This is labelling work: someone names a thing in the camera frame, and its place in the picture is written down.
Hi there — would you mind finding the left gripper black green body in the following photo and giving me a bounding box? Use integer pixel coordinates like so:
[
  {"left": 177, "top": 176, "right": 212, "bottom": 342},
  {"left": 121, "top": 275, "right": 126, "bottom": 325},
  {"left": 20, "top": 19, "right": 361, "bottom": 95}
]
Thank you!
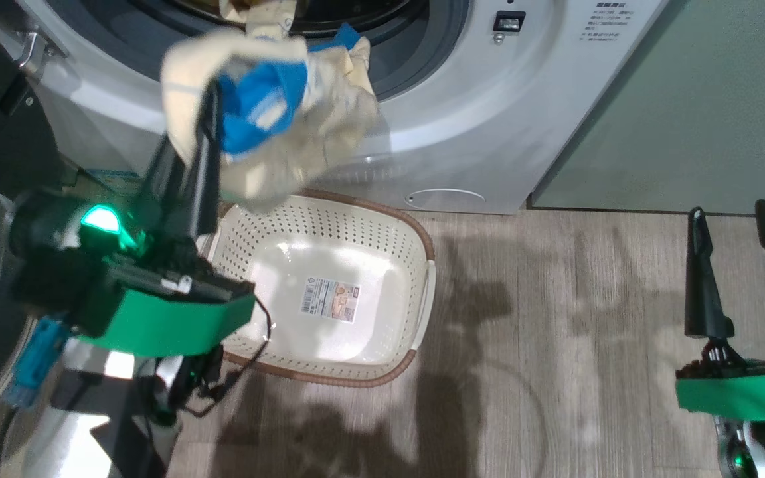
[{"left": 9, "top": 189, "right": 257, "bottom": 360}]

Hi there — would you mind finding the right gripper black green body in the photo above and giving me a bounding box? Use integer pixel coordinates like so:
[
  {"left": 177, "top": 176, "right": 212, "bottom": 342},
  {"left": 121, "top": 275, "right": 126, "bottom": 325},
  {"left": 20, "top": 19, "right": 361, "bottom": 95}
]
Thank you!
[{"left": 675, "top": 321, "right": 765, "bottom": 423}]

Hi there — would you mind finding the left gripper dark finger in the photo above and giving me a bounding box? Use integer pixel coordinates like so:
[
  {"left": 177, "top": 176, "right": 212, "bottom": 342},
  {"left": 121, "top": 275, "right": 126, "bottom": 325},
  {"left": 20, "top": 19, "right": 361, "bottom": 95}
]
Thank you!
[
  {"left": 135, "top": 134, "right": 192, "bottom": 241},
  {"left": 187, "top": 82, "right": 223, "bottom": 244}
]

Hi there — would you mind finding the beige garment with blue patches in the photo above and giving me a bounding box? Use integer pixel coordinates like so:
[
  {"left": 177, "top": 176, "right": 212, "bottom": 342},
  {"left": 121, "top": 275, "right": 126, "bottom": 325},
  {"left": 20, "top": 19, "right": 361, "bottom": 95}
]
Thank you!
[{"left": 160, "top": 0, "right": 383, "bottom": 210}]

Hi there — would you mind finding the cream perforated laundry basket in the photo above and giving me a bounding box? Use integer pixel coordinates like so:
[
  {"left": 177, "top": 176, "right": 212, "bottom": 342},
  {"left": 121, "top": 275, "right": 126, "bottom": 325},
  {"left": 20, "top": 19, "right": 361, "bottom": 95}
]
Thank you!
[{"left": 200, "top": 189, "right": 437, "bottom": 388}]

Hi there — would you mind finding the white front-load washing machine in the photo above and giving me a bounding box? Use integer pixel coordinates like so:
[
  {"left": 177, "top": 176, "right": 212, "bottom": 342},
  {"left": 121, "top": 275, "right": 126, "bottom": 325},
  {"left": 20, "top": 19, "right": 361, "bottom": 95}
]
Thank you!
[{"left": 17, "top": 0, "right": 672, "bottom": 215}]

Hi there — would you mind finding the product label sticker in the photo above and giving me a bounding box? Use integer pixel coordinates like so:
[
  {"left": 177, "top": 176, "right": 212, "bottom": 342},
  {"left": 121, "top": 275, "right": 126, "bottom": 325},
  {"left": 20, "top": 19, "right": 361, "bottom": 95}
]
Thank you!
[{"left": 299, "top": 277, "right": 361, "bottom": 324}]

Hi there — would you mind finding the grey-green cabinet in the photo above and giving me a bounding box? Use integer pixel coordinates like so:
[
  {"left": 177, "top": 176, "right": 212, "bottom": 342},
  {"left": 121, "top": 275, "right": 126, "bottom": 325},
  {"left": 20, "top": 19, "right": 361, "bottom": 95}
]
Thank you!
[{"left": 532, "top": 0, "right": 765, "bottom": 217}]

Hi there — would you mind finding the thin dark wire loop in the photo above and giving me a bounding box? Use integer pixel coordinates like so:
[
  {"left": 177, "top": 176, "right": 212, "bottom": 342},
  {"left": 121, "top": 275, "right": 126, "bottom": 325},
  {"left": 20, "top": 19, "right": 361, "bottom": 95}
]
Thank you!
[{"left": 183, "top": 295, "right": 274, "bottom": 419}]

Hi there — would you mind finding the black cable with blue connector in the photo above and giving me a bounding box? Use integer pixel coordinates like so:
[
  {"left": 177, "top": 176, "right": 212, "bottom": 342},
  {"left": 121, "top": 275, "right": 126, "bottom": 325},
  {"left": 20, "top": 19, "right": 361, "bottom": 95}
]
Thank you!
[{"left": 0, "top": 317, "right": 72, "bottom": 478}]

